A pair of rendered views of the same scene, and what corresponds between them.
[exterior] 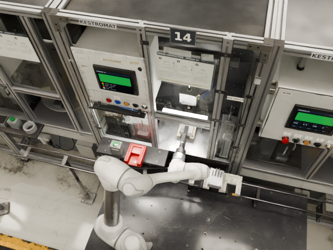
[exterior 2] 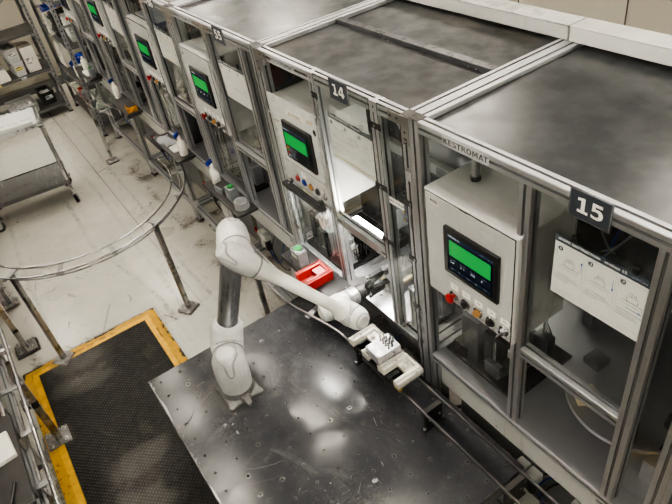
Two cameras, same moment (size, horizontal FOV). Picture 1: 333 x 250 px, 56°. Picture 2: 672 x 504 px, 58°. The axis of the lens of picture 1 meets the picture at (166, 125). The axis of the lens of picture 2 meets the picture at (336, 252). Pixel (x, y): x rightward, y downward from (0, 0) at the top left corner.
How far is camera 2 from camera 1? 157 cm
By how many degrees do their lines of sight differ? 34
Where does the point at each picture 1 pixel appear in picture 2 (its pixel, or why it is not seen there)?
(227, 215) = (378, 417)
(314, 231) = not seen: outside the picture
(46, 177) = (254, 299)
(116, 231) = (222, 334)
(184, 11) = (370, 72)
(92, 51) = (280, 100)
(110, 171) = (223, 229)
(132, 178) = (232, 242)
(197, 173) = (344, 311)
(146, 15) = (331, 67)
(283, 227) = (441, 480)
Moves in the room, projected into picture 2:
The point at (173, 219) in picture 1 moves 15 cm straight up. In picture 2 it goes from (309, 383) to (303, 362)
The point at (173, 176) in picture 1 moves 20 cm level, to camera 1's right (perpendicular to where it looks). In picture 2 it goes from (302, 288) to (339, 304)
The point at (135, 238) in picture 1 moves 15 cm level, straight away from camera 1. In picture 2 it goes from (231, 351) to (242, 327)
